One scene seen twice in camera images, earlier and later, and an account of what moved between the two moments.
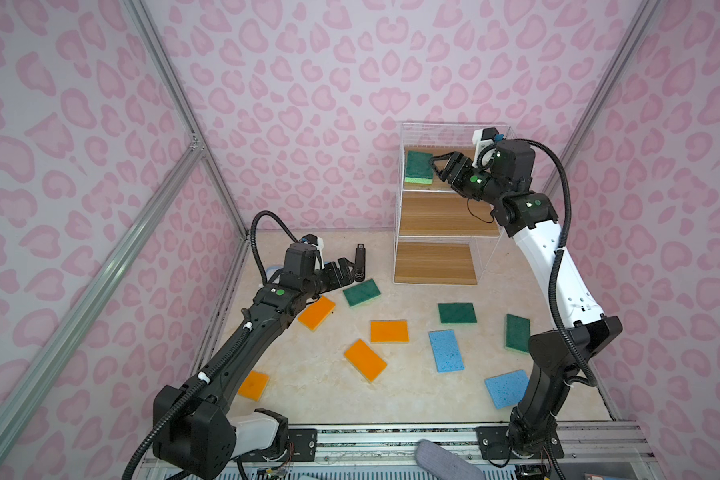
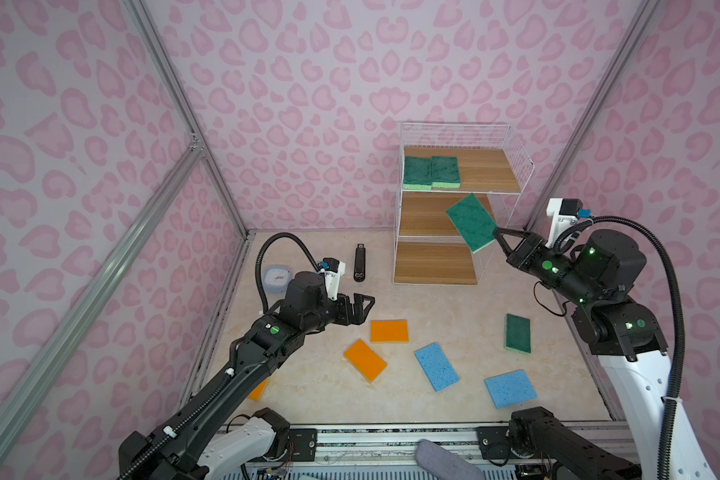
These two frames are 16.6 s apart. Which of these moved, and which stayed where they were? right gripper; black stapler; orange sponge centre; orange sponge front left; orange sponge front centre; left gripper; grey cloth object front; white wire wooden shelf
Moved: left gripper; right gripper
Stayed: black stapler; orange sponge front left; grey cloth object front; white wire wooden shelf; orange sponge centre; orange sponge front centre
